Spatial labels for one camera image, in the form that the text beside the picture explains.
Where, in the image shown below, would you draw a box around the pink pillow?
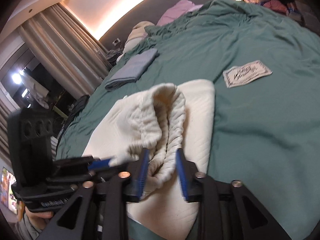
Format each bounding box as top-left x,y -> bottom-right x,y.
157,0 -> 203,26

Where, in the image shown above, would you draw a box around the beige curtain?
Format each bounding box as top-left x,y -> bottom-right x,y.
17,3 -> 112,99

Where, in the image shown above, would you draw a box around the dark grey headboard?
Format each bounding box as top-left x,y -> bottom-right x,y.
99,0 -> 235,53

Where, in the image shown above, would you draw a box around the cream white knit pants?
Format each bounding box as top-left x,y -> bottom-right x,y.
83,79 -> 215,239

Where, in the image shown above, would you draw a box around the cream fabric label patch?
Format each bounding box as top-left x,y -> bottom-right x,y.
223,60 -> 272,88

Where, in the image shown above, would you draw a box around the person left hand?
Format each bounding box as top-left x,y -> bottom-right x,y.
25,207 -> 54,230

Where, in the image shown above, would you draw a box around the folded grey blue garment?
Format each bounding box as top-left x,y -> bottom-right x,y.
105,48 -> 159,92

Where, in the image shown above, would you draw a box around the wall power socket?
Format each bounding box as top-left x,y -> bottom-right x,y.
113,38 -> 120,46

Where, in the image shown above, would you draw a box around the green bed duvet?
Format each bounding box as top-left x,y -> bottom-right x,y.
57,0 -> 319,239

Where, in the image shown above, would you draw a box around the black jacket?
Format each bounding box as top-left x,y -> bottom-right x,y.
59,94 -> 90,137

